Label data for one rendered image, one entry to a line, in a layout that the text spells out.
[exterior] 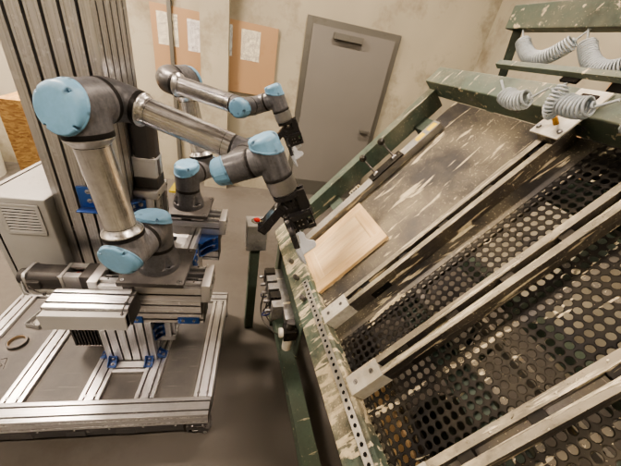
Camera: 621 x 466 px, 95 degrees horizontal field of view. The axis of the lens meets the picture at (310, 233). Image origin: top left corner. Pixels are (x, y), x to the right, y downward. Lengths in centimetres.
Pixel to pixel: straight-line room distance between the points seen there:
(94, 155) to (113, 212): 16
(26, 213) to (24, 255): 21
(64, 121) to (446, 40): 420
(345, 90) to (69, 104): 351
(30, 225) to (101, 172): 58
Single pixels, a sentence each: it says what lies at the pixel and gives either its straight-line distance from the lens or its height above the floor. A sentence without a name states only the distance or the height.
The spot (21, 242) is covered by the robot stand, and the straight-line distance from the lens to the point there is 153.
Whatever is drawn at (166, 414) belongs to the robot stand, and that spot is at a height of 23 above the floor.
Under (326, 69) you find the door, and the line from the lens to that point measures 401.
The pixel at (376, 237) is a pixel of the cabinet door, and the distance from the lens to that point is 132.
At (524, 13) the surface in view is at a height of 216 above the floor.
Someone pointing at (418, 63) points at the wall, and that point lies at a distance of 441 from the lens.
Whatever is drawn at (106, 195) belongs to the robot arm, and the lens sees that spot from 94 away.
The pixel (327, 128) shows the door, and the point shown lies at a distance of 412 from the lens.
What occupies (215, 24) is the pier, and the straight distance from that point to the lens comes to 391.
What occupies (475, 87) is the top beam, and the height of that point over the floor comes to 182.
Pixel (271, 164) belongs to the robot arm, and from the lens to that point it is 70.
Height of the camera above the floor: 182
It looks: 32 degrees down
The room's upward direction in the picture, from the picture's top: 12 degrees clockwise
